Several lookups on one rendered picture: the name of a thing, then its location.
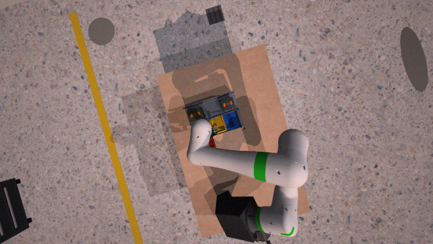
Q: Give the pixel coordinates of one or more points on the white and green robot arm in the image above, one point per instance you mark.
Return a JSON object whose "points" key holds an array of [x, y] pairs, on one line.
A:
{"points": [[287, 170]]}

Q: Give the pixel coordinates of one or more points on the yellow bin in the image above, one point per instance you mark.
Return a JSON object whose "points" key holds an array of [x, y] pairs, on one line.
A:
{"points": [[219, 123]]}

